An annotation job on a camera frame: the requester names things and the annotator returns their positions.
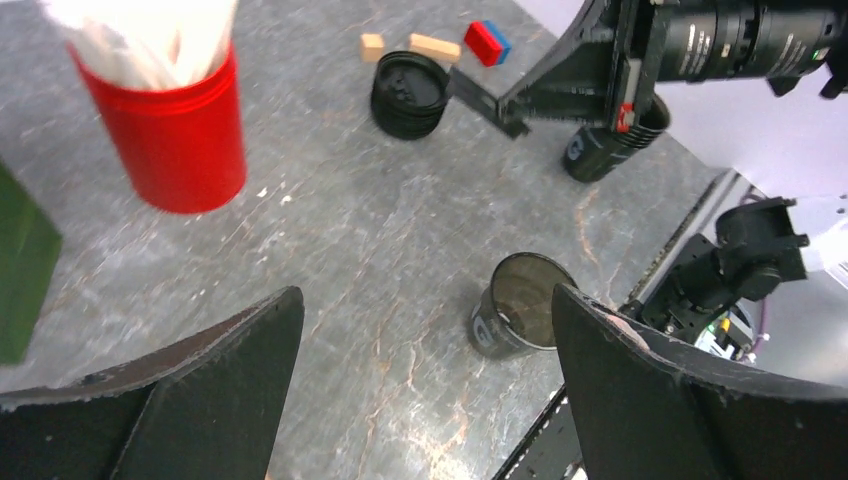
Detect red cup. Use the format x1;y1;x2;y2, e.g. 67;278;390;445
67;47;248;214

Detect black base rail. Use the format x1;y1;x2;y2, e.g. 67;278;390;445
497;197;811;479

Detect black coffee lid stack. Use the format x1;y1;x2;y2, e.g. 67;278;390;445
370;51;449;141

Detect red and blue block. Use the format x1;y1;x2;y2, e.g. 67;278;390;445
464;20;512;67

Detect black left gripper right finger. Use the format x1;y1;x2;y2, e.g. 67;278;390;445
551;285;847;479

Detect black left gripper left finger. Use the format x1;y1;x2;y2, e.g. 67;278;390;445
1;286;305;479

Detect white wrapped stirrer bundle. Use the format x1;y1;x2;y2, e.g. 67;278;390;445
37;0;239;91

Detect black coffee cup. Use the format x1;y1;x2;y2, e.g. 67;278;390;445
466;252;576;360
562;94;671;184

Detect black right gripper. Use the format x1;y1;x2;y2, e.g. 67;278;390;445
448;1;663;140

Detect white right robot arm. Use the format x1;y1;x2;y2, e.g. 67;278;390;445
448;0;847;138

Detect long wooden block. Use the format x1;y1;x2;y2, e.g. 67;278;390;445
408;33;462;64

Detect green paper bag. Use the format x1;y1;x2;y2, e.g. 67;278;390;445
1;167;62;365

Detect small wooden cube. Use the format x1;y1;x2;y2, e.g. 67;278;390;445
360;33;385;63

